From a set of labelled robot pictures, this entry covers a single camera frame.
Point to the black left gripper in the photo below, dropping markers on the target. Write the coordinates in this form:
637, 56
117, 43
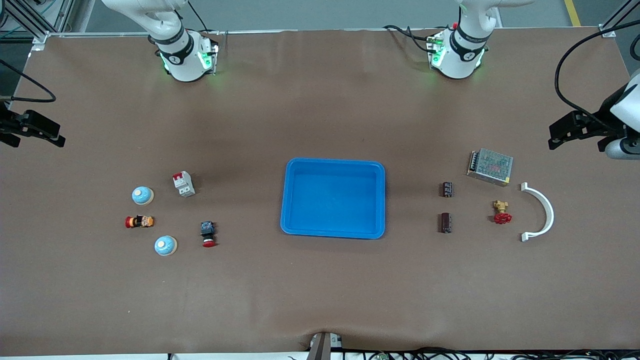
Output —
595, 125

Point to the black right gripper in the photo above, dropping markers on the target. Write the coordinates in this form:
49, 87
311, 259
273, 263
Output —
11, 125

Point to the blue bell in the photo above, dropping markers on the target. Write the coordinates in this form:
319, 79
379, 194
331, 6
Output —
165, 246
142, 196

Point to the black electrolytic capacitor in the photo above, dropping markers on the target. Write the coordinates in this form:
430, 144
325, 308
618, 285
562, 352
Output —
447, 190

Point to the brown electrolytic capacitor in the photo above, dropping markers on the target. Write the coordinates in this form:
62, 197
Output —
445, 223

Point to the blue plastic tray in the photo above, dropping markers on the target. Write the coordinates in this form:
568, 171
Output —
332, 210

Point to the metal mesh power supply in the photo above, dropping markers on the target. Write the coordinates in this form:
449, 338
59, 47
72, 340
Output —
492, 166

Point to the white red circuit breaker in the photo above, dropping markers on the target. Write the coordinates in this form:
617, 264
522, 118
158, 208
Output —
183, 184

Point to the red emergency stop button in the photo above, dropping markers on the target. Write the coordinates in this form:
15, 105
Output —
208, 232

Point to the brown table cover mat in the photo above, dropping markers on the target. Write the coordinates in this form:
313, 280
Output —
320, 290

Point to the metal table clamp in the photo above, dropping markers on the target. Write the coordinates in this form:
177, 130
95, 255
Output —
320, 347

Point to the white curved plastic bracket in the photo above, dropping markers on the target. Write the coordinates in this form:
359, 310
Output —
549, 212

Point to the aluminium frame profile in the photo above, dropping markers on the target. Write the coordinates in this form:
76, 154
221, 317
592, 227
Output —
608, 33
65, 15

